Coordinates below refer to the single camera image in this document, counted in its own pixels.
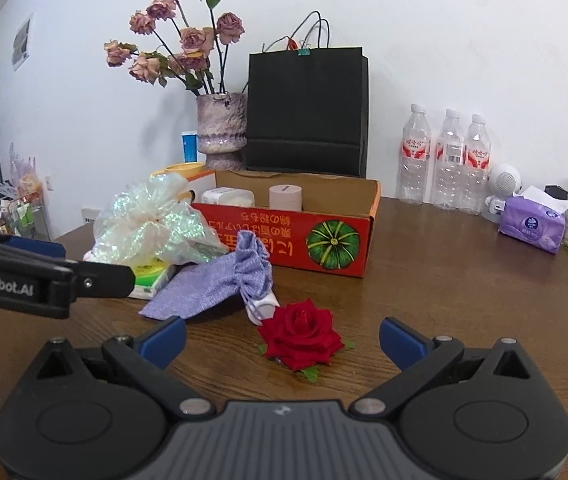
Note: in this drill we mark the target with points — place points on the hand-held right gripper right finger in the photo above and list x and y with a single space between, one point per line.
403 342

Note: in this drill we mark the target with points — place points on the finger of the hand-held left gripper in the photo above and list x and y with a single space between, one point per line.
39 249
109 280

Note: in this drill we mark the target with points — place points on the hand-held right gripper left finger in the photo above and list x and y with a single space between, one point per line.
164 341

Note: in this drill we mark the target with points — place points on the iridescent plastic gift bag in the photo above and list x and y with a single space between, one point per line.
154 225

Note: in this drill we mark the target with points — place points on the red fabric rose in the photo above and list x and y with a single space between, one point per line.
299 335

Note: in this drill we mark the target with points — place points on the red cardboard box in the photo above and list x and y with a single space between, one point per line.
284 240

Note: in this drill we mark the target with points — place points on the wooden desktop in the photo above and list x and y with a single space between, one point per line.
463 290

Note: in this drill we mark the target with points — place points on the yellow green tissue pack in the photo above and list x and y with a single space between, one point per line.
151 279

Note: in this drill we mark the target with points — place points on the white leaning panel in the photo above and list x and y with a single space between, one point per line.
91 215

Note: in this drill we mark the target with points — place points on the yellow mug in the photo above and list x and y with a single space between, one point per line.
184 169

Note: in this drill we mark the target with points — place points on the blue and white tube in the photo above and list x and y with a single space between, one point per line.
190 147

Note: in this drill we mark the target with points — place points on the purple tissue pack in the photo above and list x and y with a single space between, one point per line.
531 225

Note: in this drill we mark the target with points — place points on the clear plastic water bottle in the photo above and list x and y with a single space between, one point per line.
448 165
477 170
413 160

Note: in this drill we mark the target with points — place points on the beige tape roll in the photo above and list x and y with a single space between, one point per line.
286 197

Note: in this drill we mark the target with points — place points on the mottled purple ceramic vase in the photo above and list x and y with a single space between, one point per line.
221 130

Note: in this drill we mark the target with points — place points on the white round robot toy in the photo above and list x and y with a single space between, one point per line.
503 180

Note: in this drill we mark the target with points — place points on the black power adapter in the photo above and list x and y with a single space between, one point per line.
561 191

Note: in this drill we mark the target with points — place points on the black paper bag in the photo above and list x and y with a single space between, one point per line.
306 110

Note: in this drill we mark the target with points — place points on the dried pink rose bouquet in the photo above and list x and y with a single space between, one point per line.
194 40

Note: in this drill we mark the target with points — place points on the green binder clip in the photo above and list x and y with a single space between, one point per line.
305 51

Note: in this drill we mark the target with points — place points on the white wall outlet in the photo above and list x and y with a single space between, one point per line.
48 183

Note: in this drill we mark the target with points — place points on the wall poster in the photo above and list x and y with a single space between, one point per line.
21 42

